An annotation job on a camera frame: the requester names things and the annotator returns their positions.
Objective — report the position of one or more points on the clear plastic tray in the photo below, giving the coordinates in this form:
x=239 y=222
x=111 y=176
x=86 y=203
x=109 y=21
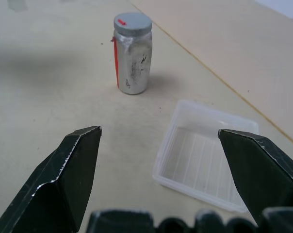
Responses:
x=200 y=155

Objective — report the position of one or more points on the grey plastic jar lid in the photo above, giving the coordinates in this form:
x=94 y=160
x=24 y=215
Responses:
x=132 y=23

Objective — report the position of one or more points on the silver bottle with grey cap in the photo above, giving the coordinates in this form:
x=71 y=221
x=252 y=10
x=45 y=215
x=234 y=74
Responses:
x=133 y=64

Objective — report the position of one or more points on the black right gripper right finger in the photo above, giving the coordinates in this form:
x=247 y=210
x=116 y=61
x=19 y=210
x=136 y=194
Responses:
x=260 y=174

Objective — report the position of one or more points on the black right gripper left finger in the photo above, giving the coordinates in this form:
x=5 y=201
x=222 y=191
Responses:
x=61 y=184

